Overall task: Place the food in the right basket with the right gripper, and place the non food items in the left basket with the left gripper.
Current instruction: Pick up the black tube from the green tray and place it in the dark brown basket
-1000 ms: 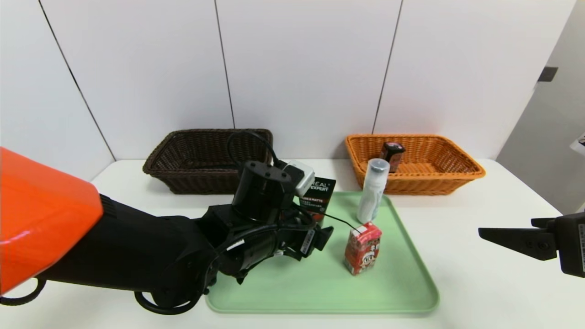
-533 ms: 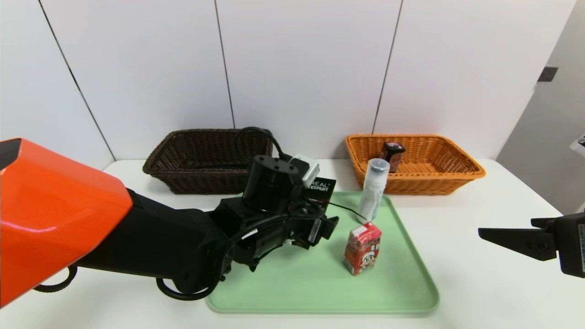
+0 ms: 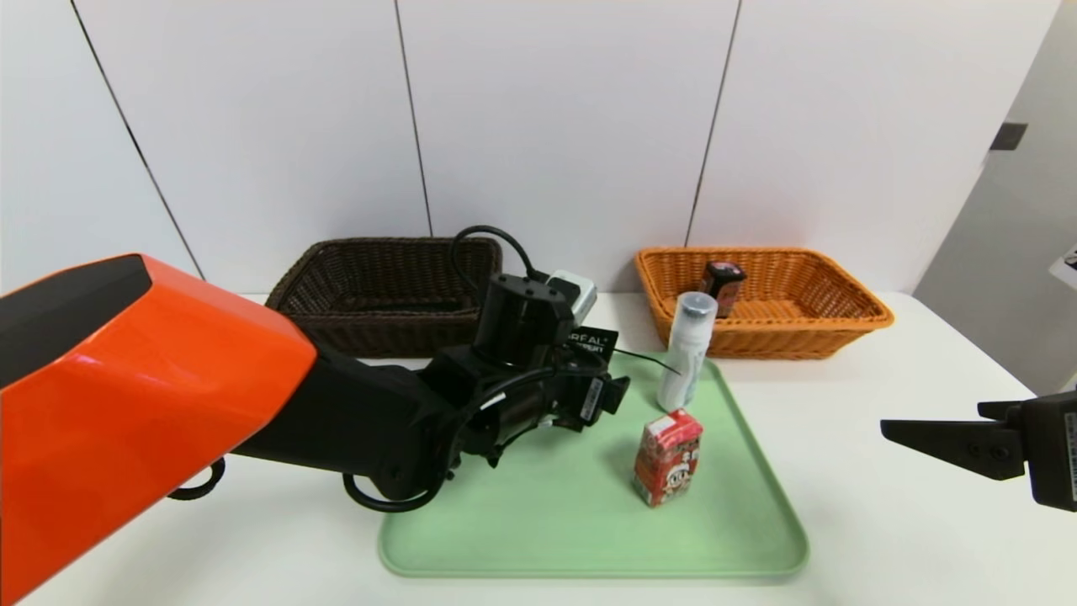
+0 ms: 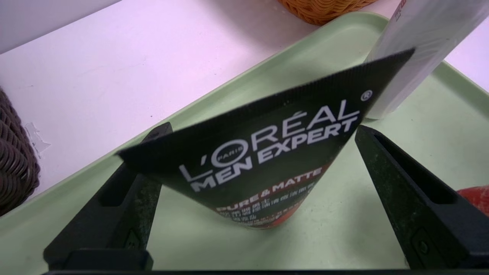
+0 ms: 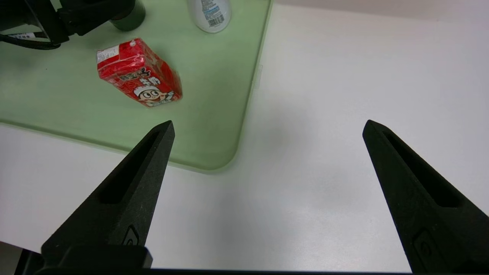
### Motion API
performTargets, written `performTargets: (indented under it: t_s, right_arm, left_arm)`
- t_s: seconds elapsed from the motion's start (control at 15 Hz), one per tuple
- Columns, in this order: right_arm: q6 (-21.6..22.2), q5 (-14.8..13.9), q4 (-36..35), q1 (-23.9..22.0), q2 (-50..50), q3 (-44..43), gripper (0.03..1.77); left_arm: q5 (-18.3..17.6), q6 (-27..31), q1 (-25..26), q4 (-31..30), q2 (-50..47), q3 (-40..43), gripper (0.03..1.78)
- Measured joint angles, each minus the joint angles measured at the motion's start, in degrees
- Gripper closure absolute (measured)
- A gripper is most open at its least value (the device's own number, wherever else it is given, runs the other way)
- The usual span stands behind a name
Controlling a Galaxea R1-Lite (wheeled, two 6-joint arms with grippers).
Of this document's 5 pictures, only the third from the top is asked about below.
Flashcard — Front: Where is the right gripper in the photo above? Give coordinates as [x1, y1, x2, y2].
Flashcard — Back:
[879, 390, 1077, 513]

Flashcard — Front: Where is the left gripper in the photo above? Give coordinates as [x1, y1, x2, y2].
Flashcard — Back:
[504, 372, 631, 439]

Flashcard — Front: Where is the black face wash tube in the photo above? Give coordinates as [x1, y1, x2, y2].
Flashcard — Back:
[569, 326, 620, 359]

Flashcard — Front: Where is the black red gum container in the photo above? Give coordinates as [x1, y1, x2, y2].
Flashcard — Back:
[701, 260, 749, 320]

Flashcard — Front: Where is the orange wicker basket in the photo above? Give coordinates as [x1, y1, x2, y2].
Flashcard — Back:
[634, 247, 895, 361]

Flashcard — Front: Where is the dark brown wicker basket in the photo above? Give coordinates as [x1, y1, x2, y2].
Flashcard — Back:
[268, 237, 504, 358]

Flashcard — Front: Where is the white bottle grey cap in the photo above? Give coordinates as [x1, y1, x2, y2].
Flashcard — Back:
[656, 291, 720, 413]

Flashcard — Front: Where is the red milk drink carton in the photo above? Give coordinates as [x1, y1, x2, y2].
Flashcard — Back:
[633, 409, 705, 508]

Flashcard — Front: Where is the light green plastic tray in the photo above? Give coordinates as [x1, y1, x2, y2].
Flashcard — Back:
[379, 353, 810, 578]

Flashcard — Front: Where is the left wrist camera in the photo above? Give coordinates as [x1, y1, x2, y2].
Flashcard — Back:
[545, 269, 599, 326]

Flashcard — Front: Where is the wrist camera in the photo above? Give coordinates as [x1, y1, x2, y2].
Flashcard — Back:
[545, 269, 599, 326]
[1050, 242, 1077, 292]

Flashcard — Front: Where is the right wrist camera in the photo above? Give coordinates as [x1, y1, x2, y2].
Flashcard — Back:
[1050, 242, 1077, 292]

